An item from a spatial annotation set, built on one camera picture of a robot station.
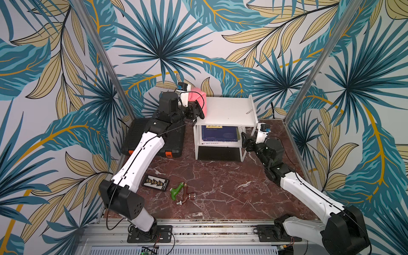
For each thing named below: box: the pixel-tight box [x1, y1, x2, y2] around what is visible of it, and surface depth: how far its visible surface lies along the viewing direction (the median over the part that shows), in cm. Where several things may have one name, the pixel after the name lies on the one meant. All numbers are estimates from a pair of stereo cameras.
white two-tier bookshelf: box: [193, 94, 259, 162], surface depth 85 cm
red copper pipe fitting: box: [176, 182, 197, 206], surface depth 84 cm
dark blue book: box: [201, 125, 240, 142], surface depth 88 cm
